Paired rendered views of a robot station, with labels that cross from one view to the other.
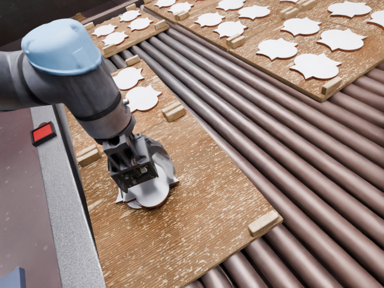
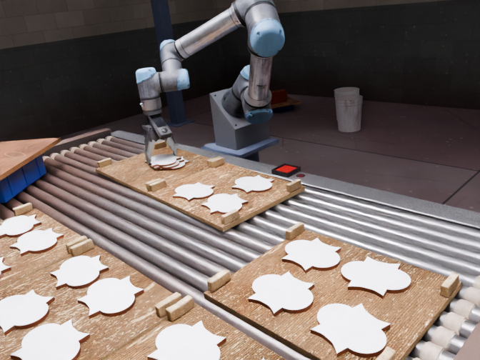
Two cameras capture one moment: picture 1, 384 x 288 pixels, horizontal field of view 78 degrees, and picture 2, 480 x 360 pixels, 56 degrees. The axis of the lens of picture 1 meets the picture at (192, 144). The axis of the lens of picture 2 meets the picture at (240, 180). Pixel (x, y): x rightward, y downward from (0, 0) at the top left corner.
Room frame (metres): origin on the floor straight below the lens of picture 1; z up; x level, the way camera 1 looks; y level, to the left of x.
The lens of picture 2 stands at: (1.99, -0.30, 1.52)
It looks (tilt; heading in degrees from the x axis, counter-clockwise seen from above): 22 degrees down; 156
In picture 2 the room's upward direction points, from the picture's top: 6 degrees counter-clockwise
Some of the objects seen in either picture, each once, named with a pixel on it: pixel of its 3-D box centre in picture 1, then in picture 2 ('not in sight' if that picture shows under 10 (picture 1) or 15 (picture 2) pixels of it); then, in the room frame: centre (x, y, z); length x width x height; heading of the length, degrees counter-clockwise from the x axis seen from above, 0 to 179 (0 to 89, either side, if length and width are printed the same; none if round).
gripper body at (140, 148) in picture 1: (126, 150); (153, 124); (0.30, 0.12, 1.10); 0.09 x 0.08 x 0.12; 5
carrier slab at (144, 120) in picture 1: (117, 103); (223, 191); (0.71, 0.21, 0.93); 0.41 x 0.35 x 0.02; 15
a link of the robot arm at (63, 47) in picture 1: (74, 71); (148, 83); (0.31, 0.12, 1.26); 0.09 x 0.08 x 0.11; 73
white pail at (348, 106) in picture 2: not in sight; (348, 113); (-1.99, 2.92, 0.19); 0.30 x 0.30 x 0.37
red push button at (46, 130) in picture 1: (43, 134); (286, 170); (0.68, 0.47, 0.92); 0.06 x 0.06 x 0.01; 19
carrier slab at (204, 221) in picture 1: (162, 188); (158, 167); (0.31, 0.10, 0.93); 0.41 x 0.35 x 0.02; 15
